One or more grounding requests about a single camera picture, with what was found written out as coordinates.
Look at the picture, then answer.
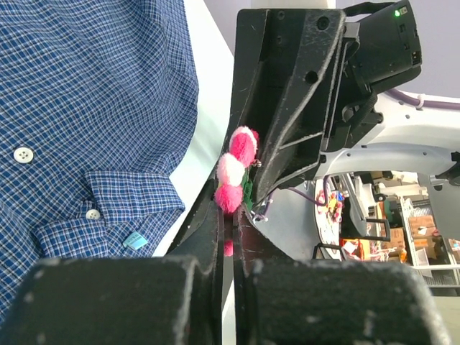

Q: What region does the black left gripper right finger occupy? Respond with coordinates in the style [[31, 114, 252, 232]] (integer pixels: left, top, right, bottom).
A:
[[232, 206, 451, 344]]

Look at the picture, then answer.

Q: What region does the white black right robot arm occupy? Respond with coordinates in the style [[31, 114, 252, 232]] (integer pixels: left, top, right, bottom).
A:
[[229, 1, 459, 203]]

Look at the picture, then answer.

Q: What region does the blue plaid button shirt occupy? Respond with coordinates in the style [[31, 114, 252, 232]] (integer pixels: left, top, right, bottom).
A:
[[1, 1, 198, 317]]

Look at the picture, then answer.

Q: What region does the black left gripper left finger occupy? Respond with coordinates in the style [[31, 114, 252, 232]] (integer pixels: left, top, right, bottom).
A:
[[1, 179, 224, 344]]

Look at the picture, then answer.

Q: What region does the pink flower smiley brooch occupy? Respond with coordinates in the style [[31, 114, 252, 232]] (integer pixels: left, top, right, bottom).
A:
[[213, 125, 260, 257]]

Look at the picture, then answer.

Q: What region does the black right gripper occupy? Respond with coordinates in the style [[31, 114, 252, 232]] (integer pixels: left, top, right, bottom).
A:
[[229, 1, 422, 203]]

